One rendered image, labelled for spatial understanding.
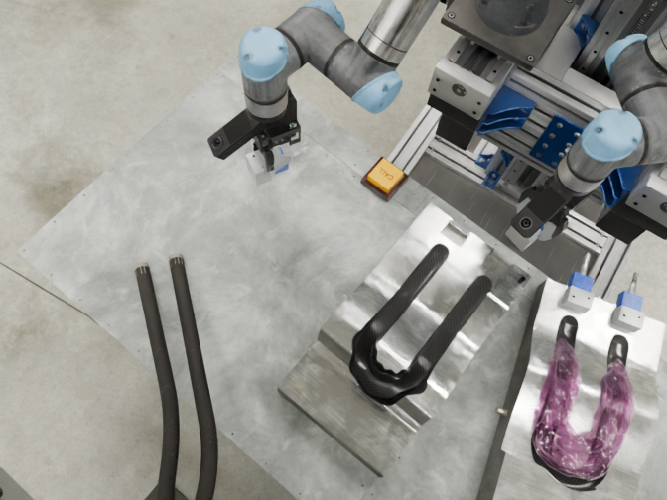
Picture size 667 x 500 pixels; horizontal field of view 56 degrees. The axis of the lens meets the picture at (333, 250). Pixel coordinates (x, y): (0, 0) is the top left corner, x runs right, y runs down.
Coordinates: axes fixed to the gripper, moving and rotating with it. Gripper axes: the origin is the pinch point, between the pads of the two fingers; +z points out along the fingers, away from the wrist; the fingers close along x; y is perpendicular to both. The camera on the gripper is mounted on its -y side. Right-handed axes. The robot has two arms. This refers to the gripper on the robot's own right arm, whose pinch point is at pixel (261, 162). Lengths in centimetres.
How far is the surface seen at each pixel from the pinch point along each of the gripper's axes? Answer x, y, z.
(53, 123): 98, -48, 95
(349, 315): -36.3, 2.3, 1.7
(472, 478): -73, 12, 15
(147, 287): -11.2, -30.9, 11.2
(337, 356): -41.4, -2.2, 8.1
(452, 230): -27.3, 32.1, 8.8
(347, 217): -12.9, 14.7, 15.1
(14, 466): -16, -94, 95
